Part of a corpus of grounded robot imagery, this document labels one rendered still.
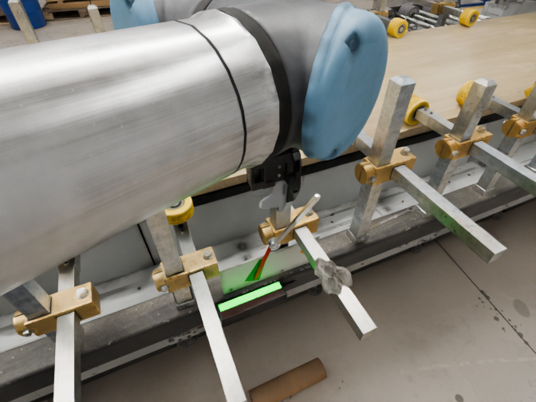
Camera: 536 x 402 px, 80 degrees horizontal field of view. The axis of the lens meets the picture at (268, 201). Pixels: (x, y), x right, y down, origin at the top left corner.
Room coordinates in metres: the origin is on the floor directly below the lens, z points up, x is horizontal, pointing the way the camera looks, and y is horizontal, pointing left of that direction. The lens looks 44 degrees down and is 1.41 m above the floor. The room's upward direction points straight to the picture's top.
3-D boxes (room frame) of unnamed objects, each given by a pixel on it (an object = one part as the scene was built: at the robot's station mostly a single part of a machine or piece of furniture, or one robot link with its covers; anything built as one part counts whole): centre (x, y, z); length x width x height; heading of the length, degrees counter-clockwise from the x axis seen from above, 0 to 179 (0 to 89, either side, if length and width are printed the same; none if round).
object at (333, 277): (0.36, -0.13, 0.87); 0.09 x 0.07 x 0.02; 24
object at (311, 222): (0.51, -0.05, 0.85); 0.14 x 0.06 x 0.05; 114
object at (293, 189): (0.39, -0.03, 1.09); 0.05 x 0.02 x 0.09; 24
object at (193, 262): (0.41, 0.18, 0.81); 0.14 x 0.06 x 0.05; 114
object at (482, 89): (0.70, -0.49, 0.88); 0.04 x 0.04 x 0.48; 24
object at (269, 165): (0.40, 0.00, 1.15); 0.09 x 0.08 x 0.12; 114
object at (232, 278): (0.46, -0.01, 0.75); 0.26 x 0.01 x 0.10; 114
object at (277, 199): (0.39, -0.01, 1.04); 0.06 x 0.03 x 0.09; 114
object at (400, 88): (0.60, -0.26, 0.93); 0.04 x 0.04 x 0.48; 24
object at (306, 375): (0.41, -0.08, 0.04); 0.30 x 0.08 x 0.08; 114
